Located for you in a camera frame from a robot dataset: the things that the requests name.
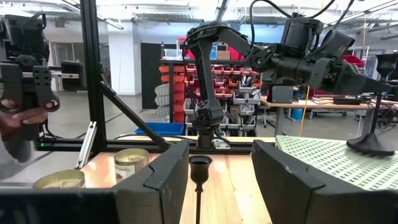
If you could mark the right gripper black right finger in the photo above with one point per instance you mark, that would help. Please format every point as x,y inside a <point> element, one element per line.
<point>286,193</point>

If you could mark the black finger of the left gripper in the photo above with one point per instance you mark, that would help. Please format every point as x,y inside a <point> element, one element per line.
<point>354,84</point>

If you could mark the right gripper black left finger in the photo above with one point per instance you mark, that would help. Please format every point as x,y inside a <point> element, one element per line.
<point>149,202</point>

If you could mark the candle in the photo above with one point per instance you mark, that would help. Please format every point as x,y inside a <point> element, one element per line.
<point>59,180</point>
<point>130,165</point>

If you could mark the black candlestick holder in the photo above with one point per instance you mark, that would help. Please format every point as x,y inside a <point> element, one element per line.
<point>200,174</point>
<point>370,144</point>

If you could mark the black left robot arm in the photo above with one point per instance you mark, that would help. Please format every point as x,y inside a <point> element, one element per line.
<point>206,93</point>

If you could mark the flat black device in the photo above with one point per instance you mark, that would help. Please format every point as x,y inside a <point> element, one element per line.
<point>346,101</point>

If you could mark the large red bin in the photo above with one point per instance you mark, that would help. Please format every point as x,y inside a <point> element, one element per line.
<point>353,60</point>

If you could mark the wooden workshop desk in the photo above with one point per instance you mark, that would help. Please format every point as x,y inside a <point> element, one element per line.
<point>311,105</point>

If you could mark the green perforated metal shelf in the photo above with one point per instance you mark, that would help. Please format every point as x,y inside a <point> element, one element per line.
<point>326,161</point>

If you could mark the blue barrel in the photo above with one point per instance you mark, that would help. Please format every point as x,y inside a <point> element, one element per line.
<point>297,114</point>

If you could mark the black box on desk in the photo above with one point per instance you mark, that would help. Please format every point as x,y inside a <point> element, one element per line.
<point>280,94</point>

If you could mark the blue plastic bin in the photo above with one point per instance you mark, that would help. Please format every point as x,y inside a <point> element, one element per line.
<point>160,129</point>

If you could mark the cardboard box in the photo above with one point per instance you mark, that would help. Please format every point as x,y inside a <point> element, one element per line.
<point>223,55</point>

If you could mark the rack with red bins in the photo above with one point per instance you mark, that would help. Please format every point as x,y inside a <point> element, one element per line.
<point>178,93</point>

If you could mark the black partition panel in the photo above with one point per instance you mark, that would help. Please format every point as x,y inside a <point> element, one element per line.
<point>150,77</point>

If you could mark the clear plastic box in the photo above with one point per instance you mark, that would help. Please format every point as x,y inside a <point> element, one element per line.
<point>172,53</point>

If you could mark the person's hand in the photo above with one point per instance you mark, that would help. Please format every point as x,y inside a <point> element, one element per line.
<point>21,119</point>

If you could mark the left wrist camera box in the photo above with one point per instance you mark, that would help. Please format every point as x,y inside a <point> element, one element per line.
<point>300,34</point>

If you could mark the silver metal bracket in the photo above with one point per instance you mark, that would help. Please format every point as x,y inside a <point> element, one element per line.
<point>85,146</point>

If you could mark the black aluminium table frame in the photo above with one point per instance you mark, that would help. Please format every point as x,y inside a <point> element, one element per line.
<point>93,77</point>

